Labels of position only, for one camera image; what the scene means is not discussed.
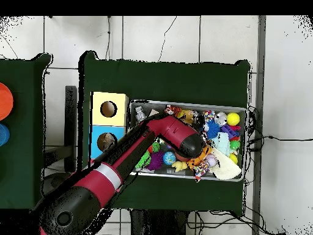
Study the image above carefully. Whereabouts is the globe print ball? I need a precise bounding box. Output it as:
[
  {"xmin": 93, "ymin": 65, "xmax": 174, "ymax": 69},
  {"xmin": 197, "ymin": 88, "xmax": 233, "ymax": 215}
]
[{"xmin": 163, "ymin": 151, "xmax": 177, "ymax": 166}]

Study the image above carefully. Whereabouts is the light teal knitted cloth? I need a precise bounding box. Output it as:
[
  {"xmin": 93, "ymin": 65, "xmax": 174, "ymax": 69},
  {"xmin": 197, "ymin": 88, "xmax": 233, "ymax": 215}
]
[{"xmin": 211, "ymin": 132, "xmax": 232, "ymax": 157}]

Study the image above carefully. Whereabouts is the cream knitted cloth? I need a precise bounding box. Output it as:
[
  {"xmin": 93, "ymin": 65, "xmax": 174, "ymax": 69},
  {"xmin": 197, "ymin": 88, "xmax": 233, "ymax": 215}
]
[{"xmin": 211, "ymin": 148, "xmax": 243, "ymax": 181}]

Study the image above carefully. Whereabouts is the wooden box with three holes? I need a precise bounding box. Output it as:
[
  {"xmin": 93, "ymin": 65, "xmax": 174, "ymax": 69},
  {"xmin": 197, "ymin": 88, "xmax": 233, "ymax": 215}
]
[{"xmin": 87, "ymin": 91, "xmax": 130, "ymax": 165}]

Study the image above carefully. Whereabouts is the shallow clear mesh bin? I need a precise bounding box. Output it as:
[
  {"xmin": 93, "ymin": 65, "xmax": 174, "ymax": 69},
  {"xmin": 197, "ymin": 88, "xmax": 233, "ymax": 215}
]
[{"xmin": 127, "ymin": 100, "xmax": 248, "ymax": 183}]

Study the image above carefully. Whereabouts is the silver toy robot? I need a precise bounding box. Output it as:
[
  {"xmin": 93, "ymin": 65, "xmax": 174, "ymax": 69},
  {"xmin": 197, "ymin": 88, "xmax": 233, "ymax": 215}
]
[{"xmin": 134, "ymin": 105, "xmax": 147, "ymax": 123}]

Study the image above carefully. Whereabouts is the purple spiky ball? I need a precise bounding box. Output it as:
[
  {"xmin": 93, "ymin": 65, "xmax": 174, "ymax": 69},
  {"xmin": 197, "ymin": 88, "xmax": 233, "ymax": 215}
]
[{"xmin": 146, "ymin": 151, "xmax": 165, "ymax": 172}]

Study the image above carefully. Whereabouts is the green furry ball with eyes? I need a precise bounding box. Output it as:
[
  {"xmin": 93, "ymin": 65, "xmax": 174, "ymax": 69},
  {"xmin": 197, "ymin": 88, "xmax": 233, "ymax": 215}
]
[{"xmin": 136, "ymin": 151, "xmax": 152, "ymax": 170}]

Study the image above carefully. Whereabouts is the orange toy building block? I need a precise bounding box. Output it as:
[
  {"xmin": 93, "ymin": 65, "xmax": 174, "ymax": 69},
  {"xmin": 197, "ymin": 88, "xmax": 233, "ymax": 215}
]
[{"xmin": 187, "ymin": 144, "xmax": 212, "ymax": 170}]

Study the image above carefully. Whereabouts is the dark green table cloth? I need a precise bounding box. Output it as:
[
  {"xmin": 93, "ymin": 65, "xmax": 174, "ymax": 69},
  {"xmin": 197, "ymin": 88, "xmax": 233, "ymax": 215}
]
[
  {"xmin": 78, "ymin": 50, "xmax": 252, "ymax": 217},
  {"xmin": 0, "ymin": 53, "xmax": 56, "ymax": 212}
]

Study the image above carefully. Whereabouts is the blue spiky ball with eyes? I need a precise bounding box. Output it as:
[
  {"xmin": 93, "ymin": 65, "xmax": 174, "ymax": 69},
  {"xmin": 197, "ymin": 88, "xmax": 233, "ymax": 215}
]
[{"xmin": 202, "ymin": 120, "xmax": 222, "ymax": 140}]

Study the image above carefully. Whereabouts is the plain yellow ball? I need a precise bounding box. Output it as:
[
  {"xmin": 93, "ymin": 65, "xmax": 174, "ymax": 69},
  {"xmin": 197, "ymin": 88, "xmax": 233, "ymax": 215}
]
[{"xmin": 227, "ymin": 112, "xmax": 241, "ymax": 127}]

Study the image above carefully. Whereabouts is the blue round disc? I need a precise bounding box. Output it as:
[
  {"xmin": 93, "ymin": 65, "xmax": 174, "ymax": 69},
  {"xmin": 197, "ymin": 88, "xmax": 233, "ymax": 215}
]
[{"xmin": 0, "ymin": 124, "xmax": 10, "ymax": 147}]

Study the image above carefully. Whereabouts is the orange round disc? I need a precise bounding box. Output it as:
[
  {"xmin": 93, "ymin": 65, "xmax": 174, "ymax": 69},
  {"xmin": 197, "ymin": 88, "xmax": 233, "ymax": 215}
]
[{"xmin": 0, "ymin": 82, "xmax": 14, "ymax": 121}]

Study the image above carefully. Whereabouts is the black cable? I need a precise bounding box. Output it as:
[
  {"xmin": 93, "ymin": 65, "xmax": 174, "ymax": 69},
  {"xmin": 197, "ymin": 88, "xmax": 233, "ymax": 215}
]
[{"xmin": 246, "ymin": 134, "xmax": 313, "ymax": 147}]

